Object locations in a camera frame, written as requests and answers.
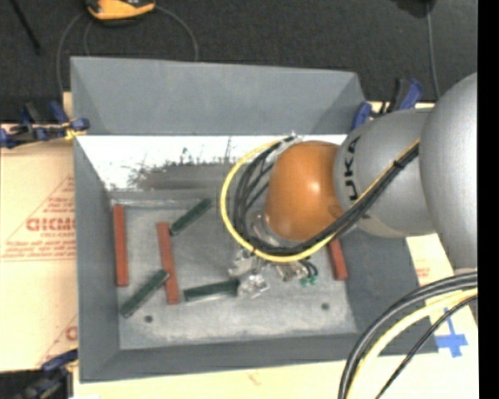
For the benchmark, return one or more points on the grey metal bin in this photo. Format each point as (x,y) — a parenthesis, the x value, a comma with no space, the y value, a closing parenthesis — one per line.
(216,98)

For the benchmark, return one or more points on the red-brown flat block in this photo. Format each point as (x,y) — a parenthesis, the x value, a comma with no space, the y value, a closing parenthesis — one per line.
(338,261)
(121,245)
(168,264)

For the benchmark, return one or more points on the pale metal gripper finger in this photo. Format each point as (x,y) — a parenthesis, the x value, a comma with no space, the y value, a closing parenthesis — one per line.
(240,267)
(253,286)

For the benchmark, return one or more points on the dark green flat block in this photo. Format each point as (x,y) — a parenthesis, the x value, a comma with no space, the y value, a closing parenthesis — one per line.
(210,291)
(190,217)
(144,293)

